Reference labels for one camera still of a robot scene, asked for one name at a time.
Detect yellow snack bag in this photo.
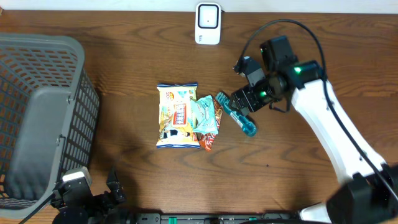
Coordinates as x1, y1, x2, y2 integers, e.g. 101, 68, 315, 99
156, 83, 200, 149

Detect grey plastic basket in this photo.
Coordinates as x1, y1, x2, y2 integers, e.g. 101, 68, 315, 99
1, 33, 100, 219

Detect light green wipes packet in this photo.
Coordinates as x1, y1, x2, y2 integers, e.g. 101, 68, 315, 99
190, 95, 215, 134

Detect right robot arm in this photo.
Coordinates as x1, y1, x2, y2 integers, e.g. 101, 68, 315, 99
231, 36, 397, 223

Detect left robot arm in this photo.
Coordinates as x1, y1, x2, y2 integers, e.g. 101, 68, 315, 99
50, 166, 136, 224

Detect blue mouthwash bottle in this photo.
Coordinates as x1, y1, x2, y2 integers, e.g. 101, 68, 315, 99
216, 92, 257, 137

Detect orange chocolate bar wrapper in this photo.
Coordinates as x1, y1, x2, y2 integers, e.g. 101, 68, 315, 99
199, 98, 223, 151

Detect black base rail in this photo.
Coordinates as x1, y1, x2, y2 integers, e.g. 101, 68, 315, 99
131, 212, 299, 224

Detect white barcode scanner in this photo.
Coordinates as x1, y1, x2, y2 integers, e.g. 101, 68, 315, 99
195, 2, 222, 45

